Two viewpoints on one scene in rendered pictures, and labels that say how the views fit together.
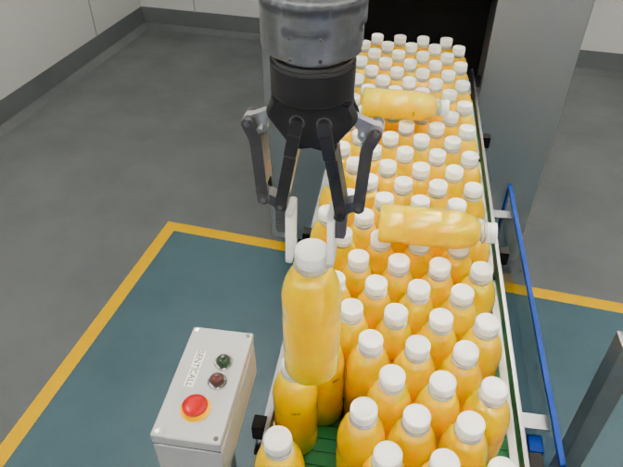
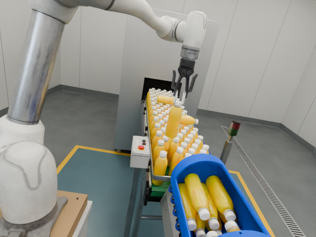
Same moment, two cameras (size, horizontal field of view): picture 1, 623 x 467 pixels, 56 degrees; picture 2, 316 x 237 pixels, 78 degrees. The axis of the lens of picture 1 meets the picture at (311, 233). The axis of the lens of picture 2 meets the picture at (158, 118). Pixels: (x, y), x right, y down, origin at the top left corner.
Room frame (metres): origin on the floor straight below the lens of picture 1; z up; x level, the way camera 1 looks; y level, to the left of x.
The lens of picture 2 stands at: (-0.47, 0.40, 1.69)
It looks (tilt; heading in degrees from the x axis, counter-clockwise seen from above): 22 degrees down; 342
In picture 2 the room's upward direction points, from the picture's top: 11 degrees clockwise
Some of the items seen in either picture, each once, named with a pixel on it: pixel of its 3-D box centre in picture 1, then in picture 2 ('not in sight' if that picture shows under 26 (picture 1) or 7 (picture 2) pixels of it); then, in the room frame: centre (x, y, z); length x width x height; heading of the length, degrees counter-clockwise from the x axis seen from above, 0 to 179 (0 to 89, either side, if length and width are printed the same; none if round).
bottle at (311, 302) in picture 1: (311, 317); (174, 120); (0.49, 0.00, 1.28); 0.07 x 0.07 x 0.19
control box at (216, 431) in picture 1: (209, 398); (139, 151); (0.53, 0.16, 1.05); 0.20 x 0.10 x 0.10; 171
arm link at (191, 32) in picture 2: not in sight; (193, 29); (0.50, 0.00, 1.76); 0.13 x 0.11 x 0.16; 29
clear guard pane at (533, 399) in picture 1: (504, 364); not in sight; (0.87, -0.46, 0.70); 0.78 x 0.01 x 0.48; 171
